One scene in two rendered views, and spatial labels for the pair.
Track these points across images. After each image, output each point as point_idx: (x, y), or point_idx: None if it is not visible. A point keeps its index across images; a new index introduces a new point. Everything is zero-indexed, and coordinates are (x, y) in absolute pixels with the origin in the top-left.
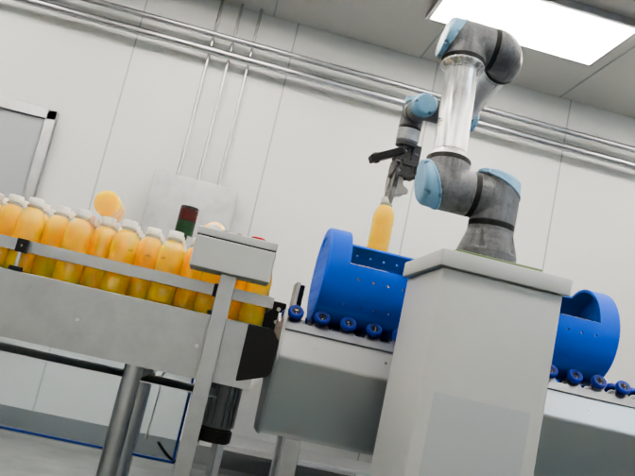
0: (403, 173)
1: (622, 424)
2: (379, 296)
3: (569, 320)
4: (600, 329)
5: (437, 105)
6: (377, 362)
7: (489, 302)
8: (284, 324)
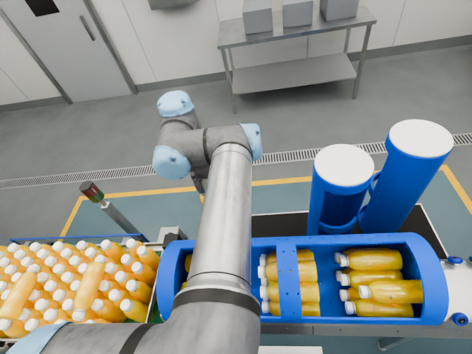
0: (206, 176)
1: (425, 334)
2: None
3: (385, 322)
4: (419, 322)
5: (186, 168)
6: None
7: None
8: (164, 322)
